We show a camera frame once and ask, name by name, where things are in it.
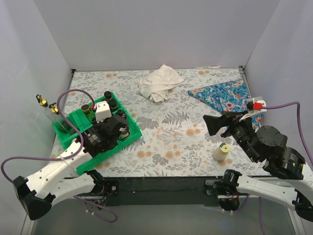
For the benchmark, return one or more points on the square jar dark sauce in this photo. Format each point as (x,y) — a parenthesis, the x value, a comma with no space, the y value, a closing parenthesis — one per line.
(64,127)

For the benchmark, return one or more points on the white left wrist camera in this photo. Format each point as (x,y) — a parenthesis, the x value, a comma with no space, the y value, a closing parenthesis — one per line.
(102,112)

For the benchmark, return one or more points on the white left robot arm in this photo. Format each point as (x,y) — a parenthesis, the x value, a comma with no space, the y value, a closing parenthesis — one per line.
(40,191)

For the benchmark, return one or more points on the green plastic organizer tray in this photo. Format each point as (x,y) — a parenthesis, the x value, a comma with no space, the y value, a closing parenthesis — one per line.
(82,122)

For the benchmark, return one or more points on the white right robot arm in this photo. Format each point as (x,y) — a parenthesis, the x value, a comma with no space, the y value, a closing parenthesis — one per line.
(291,183)

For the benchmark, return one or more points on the clear gold-spout oil bottle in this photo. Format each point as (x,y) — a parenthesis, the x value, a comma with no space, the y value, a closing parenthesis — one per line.
(55,114)

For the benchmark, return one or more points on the dark round-cap bottle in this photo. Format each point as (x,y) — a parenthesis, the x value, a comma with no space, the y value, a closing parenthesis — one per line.
(108,95)

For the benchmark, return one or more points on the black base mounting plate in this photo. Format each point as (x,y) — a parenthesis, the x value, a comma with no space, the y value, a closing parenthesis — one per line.
(122,191)

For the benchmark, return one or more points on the white crumpled cloth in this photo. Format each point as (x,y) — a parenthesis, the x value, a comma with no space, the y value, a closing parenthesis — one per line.
(155,87)

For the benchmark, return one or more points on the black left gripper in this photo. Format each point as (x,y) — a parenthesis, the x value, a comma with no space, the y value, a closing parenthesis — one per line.
(117,123)

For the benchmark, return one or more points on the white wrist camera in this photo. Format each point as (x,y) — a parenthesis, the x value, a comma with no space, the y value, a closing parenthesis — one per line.
(102,112)
(255,106)

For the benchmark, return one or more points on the blue floral cloth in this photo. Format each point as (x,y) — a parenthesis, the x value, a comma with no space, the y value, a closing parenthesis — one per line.
(228,96)

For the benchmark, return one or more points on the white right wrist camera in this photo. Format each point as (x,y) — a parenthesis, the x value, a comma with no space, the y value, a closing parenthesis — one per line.
(255,106)

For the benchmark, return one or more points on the black-cap white powder bottle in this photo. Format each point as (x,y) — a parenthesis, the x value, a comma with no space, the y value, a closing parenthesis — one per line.
(124,135)

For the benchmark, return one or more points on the yellow-lid white sauce bottle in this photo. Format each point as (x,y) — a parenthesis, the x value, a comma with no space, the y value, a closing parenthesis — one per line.
(221,152)

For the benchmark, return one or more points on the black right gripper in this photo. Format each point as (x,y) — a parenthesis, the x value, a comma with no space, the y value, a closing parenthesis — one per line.
(230,123)

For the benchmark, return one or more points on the small black-cap spice jar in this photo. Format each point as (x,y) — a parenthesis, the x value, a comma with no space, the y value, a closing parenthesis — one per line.
(121,113)

